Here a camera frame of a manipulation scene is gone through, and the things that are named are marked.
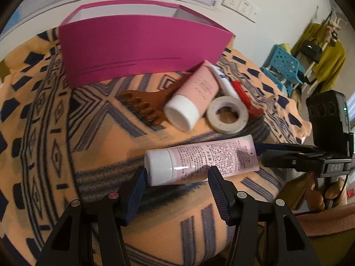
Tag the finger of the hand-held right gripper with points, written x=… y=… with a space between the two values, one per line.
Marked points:
x=288 y=162
x=280 y=146

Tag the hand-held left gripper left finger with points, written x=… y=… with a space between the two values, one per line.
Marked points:
x=136 y=196

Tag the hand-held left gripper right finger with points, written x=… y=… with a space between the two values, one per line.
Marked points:
x=219 y=191

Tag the pale pink printed tube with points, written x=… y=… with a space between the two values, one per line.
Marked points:
x=208 y=155

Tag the red plastic tool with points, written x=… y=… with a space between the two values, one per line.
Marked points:
x=244 y=94

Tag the white tape roll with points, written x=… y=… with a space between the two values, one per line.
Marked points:
x=213 y=119

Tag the small white tube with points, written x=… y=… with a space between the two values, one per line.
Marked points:
x=222 y=79

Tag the pink tube with white cap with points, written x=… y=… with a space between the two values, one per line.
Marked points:
x=199 y=86

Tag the magenta cardboard box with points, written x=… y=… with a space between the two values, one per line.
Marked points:
x=144 y=50

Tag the person's right forearm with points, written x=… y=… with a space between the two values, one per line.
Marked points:
x=324 y=221

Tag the person's right hand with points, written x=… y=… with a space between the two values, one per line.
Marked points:
x=316 y=196

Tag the mustard yellow coat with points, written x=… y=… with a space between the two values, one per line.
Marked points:
x=332 y=58

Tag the blue plastic stool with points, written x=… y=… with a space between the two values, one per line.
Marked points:
x=274 y=80

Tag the black handbag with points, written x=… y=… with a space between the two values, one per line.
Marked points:
x=310 y=51

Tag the blue plastic basket rack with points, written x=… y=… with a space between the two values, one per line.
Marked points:
x=288 y=61

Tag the small hanging plush toy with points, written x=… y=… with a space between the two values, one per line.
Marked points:
x=332 y=32

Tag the white coat rack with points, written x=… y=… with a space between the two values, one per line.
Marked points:
x=337 y=19

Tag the brown wooden back scratcher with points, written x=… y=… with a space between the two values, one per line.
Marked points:
x=144 y=99

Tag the orange patterned blanket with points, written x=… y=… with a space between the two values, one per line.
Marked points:
x=41 y=144

